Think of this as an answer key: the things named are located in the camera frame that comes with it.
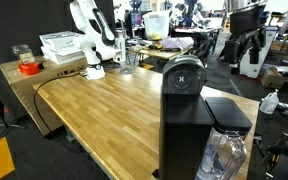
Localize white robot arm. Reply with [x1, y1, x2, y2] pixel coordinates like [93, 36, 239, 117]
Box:
[70, 0, 118, 80]

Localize black coffee machine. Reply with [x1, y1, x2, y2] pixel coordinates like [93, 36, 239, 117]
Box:
[158, 55, 214, 180]

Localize background wooden desk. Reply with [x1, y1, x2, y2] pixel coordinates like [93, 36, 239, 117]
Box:
[128, 46, 190, 69]

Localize clear plastic storage bin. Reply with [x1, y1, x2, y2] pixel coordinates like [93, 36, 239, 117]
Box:
[143, 11, 169, 40]

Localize white stacked boxes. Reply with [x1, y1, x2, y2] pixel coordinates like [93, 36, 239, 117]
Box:
[39, 31, 85, 65]

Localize clear water tank black lid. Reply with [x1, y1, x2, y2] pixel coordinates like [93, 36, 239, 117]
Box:
[195, 97, 252, 180]

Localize white machine stand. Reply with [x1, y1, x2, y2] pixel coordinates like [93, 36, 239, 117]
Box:
[229, 0, 288, 79]

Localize beige cabinet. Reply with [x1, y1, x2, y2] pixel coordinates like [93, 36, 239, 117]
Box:
[0, 56, 87, 136]

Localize white plastic jug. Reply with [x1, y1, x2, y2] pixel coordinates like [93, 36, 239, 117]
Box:
[259, 90, 279, 114]

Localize cardboard box on floor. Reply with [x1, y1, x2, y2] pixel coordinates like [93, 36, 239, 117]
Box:
[261, 68, 288, 90]

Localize black power cable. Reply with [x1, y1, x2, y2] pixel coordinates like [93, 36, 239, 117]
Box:
[33, 71, 88, 155]

